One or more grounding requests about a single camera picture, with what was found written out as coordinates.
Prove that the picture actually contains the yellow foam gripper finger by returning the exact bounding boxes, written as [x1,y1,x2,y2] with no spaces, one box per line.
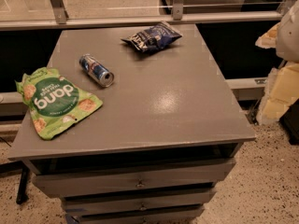
[255,22,279,49]
[256,63,299,125]

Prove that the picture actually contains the blue silver redbull can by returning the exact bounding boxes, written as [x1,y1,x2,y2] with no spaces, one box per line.
[79,54,114,88]

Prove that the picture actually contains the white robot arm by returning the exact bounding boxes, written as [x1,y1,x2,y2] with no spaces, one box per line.
[255,0,299,124]

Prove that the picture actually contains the dark blue chips bag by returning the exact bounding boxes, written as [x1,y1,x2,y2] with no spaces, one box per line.
[122,21,182,52]

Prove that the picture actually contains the top grey drawer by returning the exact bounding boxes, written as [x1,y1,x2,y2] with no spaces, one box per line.
[33,158,235,198]

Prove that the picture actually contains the grey drawer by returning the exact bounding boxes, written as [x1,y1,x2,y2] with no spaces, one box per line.
[78,205,204,224]
[33,158,235,198]
[62,189,216,216]

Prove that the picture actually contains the grey drawer cabinet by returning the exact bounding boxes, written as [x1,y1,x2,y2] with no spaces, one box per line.
[7,23,257,224]

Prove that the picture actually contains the bottom grey drawer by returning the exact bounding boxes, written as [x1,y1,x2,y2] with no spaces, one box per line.
[78,205,204,224]

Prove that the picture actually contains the green dang chips bag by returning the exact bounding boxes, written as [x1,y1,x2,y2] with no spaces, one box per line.
[16,67,103,140]

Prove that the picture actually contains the middle grey drawer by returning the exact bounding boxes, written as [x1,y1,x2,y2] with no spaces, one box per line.
[62,189,216,216]

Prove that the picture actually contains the metal glass railing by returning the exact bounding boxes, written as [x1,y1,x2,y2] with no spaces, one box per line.
[0,0,296,31]

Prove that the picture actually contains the black stand leg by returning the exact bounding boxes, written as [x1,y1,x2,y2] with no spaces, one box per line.
[16,167,30,204]

